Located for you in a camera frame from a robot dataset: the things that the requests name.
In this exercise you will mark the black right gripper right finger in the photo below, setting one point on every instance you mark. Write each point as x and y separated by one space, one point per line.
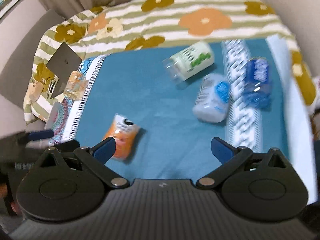
231 159

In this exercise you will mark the green label clear cup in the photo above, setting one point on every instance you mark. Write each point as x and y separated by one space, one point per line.
189 61

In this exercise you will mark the blue plastic cup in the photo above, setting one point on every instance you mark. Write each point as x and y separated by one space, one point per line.
257 87

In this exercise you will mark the grey laptop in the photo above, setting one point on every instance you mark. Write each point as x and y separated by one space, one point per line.
61 64

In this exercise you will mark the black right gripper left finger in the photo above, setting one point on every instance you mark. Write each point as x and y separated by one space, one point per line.
95 159

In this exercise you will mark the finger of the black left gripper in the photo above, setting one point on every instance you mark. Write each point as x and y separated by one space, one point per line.
40 135

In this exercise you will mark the white label plastic cup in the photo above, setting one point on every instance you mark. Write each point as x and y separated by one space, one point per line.
212 102

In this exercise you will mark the floral striped blanket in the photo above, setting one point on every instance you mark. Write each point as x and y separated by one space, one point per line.
141 24

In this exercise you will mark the teal patterned cloth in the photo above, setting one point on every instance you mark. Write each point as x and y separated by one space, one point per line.
172 143

